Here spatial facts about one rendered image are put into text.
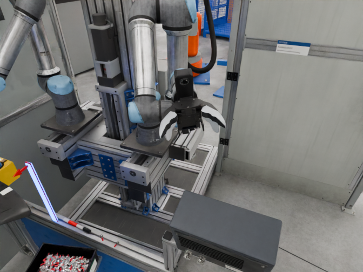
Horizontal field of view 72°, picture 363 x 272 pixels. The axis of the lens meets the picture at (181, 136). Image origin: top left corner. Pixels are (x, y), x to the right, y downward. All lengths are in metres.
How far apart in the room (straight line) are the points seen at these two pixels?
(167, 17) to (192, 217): 0.69
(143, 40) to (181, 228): 0.62
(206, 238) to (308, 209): 1.92
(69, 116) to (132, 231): 0.91
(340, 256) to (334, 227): 0.25
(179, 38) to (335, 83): 1.26
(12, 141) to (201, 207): 1.44
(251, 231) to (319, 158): 1.70
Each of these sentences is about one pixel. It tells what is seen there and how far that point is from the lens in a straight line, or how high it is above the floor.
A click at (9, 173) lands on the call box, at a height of 1.03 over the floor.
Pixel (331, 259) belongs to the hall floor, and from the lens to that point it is 2.29.
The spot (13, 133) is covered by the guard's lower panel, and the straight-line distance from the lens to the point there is 1.87.
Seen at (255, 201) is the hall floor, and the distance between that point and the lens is 2.40.
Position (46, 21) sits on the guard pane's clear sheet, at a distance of 1.96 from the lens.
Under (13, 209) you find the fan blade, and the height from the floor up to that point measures 1.14.
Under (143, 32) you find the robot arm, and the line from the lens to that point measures 0.95.
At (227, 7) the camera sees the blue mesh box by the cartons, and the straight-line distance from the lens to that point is 6.76.
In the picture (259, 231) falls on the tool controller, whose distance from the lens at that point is 0.67.
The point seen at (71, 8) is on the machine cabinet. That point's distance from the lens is 4.83.
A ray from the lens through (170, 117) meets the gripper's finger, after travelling 0.62.
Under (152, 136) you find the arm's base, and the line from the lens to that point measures 1.19.
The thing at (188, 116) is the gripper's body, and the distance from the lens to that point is 0.65.
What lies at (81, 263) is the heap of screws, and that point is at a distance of 1.12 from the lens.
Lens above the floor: 1.78
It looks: 36 degrees down
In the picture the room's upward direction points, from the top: straight up
